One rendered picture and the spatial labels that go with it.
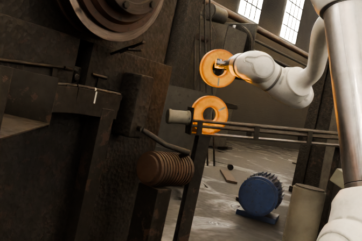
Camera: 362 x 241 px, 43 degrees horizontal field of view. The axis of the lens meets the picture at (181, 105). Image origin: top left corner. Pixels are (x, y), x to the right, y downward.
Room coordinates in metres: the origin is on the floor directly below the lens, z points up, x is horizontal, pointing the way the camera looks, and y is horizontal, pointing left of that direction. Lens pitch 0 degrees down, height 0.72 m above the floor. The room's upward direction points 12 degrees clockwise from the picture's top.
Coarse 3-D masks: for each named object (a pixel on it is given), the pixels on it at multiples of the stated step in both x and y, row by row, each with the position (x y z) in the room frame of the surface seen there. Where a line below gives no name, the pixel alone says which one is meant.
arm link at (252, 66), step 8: (240, 56) 1.56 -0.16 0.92; (248, 56) 1.50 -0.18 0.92; (256, 56) 1.47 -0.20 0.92; (264, 56) 1.47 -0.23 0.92; (240, 64) 1.53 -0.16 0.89; (248, 64) 1.48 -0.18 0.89; (256, 64) 1.46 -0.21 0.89; (264, 64) 1.47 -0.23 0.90; (272, 64) 1.47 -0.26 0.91; (240, 72) 1.54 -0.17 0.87; (248, 72) 1.49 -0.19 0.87; (256, 72) 1.47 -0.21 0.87; (264, 72) 1.47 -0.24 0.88; (272, 72) 1.48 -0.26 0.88; (280, 72) 1.54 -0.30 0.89; (248, 80) 1.54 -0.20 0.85; (256, 80) 1.50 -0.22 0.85; (264, 80) 1.49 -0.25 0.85; (272, 80) 1.53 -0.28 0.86; (264, 88) 1.55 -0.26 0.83
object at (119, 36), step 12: (60, 0) 1.46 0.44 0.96; (72, 0) 1.43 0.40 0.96; (72, 12) 1.47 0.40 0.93; (84, 12) 1.47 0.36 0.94; (156, 12) 1.72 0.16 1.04; (84, 24) 1.47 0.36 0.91; (96, 24) 1.51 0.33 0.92; (144, 24) 1.68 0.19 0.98; (96, 36) 1.53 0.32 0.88; (108, 36) 1.56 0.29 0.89; (120, 36) 1.60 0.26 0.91; (132, 36) 1.64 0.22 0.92
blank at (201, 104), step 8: (208, 96) 1.84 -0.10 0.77; (200, 104) 1.84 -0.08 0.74; (208, 104) 1.84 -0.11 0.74; (216, 104) 1.85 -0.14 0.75; (224, 104) 1.86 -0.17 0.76; (200, 112) 1.84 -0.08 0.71; (216, 112) 1.88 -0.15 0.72; (224, 112) 1.86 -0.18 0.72; (216, 120) 1.86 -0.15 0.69; (224, 120) 1.87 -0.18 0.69
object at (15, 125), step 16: (0, 80) 0.85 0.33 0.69; (16, 80) 1.11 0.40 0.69; (32, 80) 1.11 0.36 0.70; (48, 80) 1.11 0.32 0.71; (0, 96) 0.85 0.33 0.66; (16, 96) 1.11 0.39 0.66; (32, 96) 1.11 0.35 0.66; (48, 96) 1.11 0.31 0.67; (0, 112) 0.85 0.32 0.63; (16, 112) 1.11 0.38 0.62; (32, 112) 1.11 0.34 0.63; (48, 112) 1.11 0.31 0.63; (0, 128) 0.85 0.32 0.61; (16, 128) 0.97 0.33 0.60; (32, 128) 1.01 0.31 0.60; (0, 144) 1.03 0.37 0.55
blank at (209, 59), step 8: (208, 56) 1.83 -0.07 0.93; (216, 56) 1.84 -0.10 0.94; (224, 56) 1.85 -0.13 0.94; (200, 64) 1.85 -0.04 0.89; (208, 64) 1.84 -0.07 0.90; (200, 72) 1.85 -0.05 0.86; (208, 72) 1.84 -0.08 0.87; (224, 72) 1.88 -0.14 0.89; (208, 80) 1.84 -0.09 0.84; (216, 80) 1.85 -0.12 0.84; (224, 80) 1.86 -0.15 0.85; (232, 80) 1.87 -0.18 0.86
